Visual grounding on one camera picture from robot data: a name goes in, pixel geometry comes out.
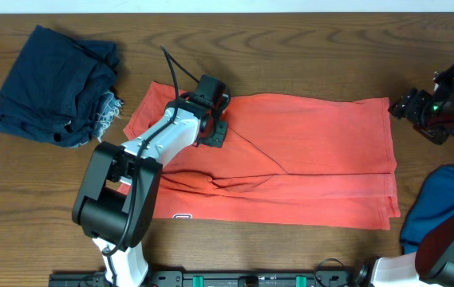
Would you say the red t-shirt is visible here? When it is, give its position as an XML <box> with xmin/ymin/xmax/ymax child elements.
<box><xmin>116</xmin><ymin>81</ymin><xmax>402</xmax><ymax>231</ymax></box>

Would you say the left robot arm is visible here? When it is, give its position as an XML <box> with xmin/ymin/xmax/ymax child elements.
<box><xmin>72</xmin><ymin>75</ymin><xmax>231</xmax><ymax>286</ymax></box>

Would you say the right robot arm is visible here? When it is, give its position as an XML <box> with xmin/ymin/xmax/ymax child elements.
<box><xmin>346</xmin><ymin>64</ymin><xmax>454</xmax><ymax>286</ymax></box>

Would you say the blue t-shirt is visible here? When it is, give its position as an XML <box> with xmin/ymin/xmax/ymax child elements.
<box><xmin>399</xmin><ymin>164</ymin><xmax>454</xmax><ymax>254</ymax></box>

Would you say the folded dark navy garment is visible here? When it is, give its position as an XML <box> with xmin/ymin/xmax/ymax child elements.
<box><xmin>0</xmin><ymin>26</ymin><xmax>124</xmax><ymax>147</ymax></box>

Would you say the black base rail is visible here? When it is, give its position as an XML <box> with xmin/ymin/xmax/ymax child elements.
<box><xmin>48</xmin><ymin>270</ymin><xmax>353</xmax><ymax>287</ymax></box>

